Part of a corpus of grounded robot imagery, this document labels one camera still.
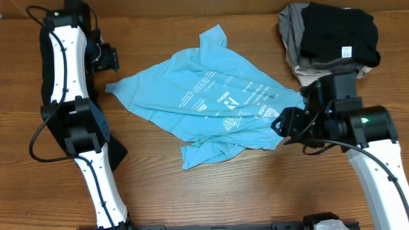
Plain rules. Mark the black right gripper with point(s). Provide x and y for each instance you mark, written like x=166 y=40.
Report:
x=291 y=121

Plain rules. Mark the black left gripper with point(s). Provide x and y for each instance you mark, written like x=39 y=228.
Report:
x=110 y=60

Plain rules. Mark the light blue printed t-shirt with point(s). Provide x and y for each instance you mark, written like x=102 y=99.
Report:
x=210 y=97

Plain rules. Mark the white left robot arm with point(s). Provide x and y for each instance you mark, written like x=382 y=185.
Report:
x=96 y=169

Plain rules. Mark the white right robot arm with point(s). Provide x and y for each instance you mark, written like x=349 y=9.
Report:
x=334 y=116

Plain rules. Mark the beige folded garment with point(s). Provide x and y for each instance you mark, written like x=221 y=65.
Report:
x=306 y=76

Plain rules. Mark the black garment on left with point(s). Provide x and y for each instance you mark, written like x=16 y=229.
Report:
x=69 y=109

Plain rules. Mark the black folded t-shirt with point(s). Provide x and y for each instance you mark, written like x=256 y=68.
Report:
x=331 y=33

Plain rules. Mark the brown cardboard back panel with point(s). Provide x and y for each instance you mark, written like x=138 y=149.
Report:
x=133 y=8

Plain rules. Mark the grey folded garment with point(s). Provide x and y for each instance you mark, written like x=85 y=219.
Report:
x=291 y=28

